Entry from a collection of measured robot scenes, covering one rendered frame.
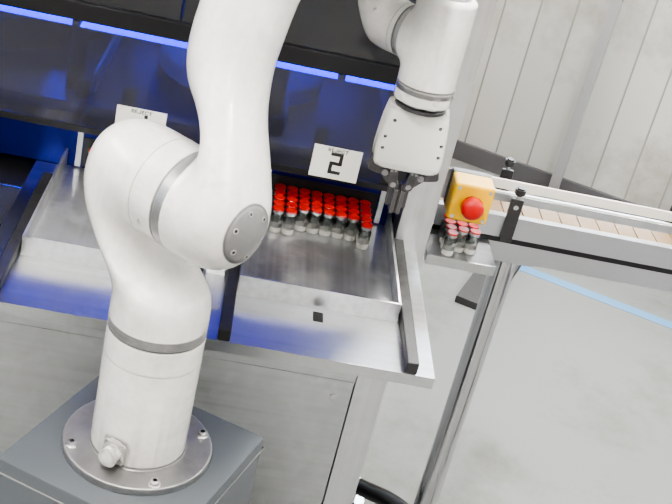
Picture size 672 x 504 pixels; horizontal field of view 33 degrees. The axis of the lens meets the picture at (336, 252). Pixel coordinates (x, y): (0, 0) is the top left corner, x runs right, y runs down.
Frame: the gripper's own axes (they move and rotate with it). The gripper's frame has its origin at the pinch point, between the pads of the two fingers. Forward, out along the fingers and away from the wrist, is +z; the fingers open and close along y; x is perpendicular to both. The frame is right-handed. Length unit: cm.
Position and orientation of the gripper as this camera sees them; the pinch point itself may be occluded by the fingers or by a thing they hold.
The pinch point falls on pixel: (396, 198)
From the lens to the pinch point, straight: 171.9
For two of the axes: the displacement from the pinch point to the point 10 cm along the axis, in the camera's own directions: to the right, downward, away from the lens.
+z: -2.1, 8.6, 4.7
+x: 0.1, 4.8, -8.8
